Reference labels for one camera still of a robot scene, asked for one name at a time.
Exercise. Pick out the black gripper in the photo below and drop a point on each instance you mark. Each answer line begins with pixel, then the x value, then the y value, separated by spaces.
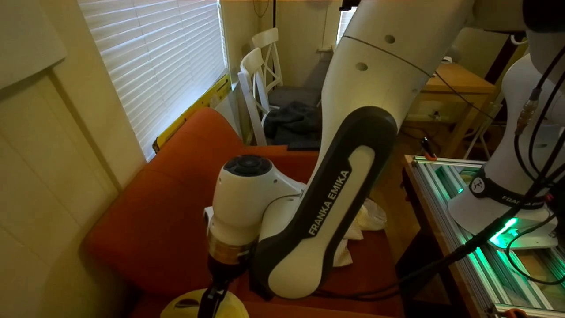
pixel 227 274

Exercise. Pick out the yellow banana-shaped zip case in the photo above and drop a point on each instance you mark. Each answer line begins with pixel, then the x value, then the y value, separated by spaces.
pixel 177 306

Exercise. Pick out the yellow white striped towel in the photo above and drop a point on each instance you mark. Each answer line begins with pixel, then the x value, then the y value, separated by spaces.
pixel 371 216

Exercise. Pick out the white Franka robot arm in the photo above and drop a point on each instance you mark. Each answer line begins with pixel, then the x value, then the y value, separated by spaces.
pixel 377 58

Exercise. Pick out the orange upholstered armchair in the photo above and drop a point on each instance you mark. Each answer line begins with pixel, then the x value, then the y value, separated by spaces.
pixel 152 235

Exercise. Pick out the yellow spirit level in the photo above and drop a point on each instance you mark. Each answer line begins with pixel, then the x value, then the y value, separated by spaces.
pixel 195 108

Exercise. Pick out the white window blinds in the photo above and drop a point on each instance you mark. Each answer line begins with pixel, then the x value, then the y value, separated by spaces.
pixel 159 58

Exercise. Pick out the red black hand clamp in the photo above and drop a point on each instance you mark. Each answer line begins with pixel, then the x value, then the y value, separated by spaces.
pixel 426 147

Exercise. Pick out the bright rear window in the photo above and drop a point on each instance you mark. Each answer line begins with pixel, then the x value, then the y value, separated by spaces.
pixel 347 23

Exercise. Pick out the light wooden table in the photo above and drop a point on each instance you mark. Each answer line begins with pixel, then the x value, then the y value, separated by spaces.
pixel 460 81

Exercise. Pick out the aluminium frame robot table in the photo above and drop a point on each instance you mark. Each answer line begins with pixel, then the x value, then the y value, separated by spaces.
pixel 438 194

